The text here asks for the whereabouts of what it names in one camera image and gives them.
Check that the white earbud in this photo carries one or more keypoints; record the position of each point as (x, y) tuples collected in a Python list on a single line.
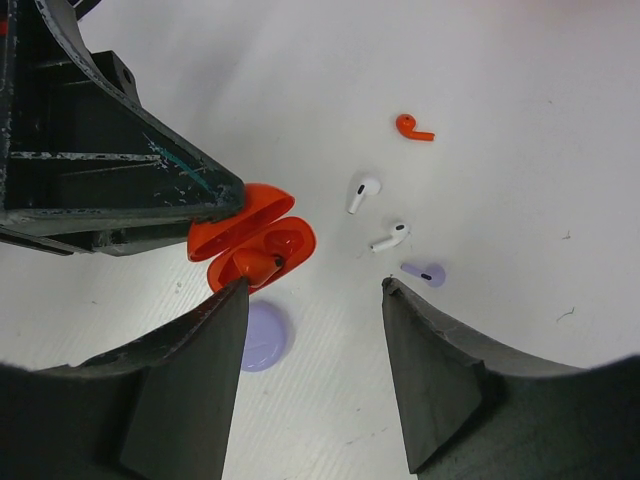
[(367, 185), (398, 233)]

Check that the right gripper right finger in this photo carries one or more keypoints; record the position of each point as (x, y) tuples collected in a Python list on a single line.
[(471, 407)]

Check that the purple earbud upper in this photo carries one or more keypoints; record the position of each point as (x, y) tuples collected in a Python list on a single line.
[(433, 274)]

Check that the white earbud right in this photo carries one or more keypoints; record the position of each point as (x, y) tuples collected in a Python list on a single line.
[(398, 233)]

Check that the orange earbud charging case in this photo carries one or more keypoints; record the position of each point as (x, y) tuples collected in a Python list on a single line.
[(263, 225)]

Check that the purple earbud charging case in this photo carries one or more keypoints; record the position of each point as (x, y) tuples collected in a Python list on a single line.
[(269, 336)]

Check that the orange earbud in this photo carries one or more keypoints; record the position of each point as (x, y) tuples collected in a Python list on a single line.
[(406, 125), (257, 266)]

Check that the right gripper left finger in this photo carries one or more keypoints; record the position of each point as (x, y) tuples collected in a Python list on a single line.
[(158, 407)]

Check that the white earbud left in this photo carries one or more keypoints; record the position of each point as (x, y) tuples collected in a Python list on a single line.
[(367, 185)]

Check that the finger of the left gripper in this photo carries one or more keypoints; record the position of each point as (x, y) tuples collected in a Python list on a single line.
[(79, 152), (113, 242)]

